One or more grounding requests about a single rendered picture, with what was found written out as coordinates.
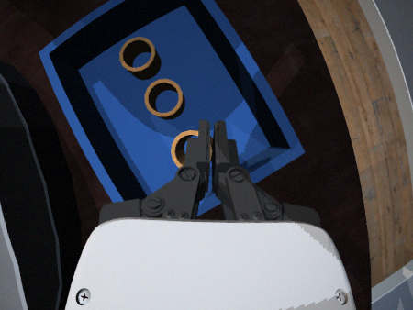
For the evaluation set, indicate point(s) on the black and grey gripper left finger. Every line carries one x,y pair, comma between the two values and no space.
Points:
180,197

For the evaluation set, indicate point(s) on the blue tray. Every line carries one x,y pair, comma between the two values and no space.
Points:
128,147

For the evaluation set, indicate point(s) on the bronze bushing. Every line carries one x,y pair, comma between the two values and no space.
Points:
134,47
177,151
155,89

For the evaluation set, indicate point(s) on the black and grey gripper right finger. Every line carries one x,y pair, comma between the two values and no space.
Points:
233,184

